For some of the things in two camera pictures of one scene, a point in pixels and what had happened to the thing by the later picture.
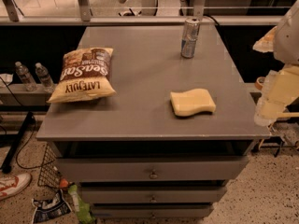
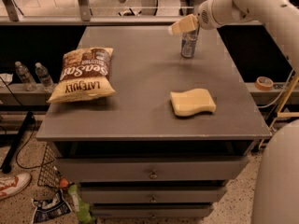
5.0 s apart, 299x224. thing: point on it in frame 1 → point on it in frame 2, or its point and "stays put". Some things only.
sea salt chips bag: x=85 y=75 stays put
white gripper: x=288 y=39 → x=207 y=19
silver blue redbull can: x=190 y=36 stays put
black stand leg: x=17 y=141 stays put
